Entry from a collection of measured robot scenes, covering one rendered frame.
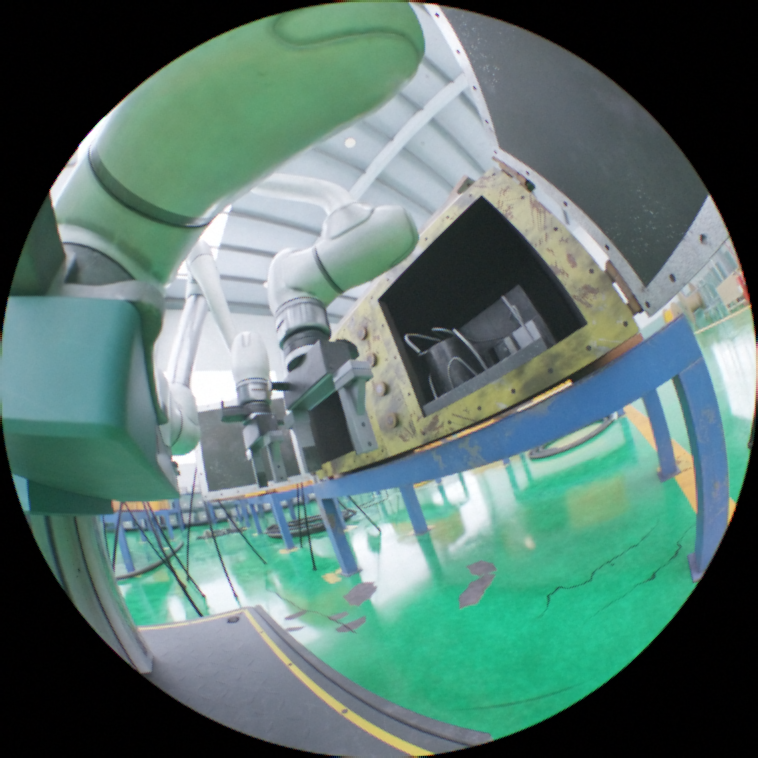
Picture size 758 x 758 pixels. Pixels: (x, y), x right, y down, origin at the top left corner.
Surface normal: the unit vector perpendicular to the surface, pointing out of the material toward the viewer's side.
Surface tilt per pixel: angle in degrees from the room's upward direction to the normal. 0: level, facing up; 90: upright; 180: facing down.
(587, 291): 90
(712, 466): 90
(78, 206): 151
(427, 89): 180
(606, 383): 90
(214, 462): 90
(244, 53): 168
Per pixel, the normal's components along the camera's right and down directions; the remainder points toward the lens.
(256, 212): 0.31, 0.89
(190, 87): 0.22, 0.81
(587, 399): -0.76, 0.03
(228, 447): 0.32, -0.42
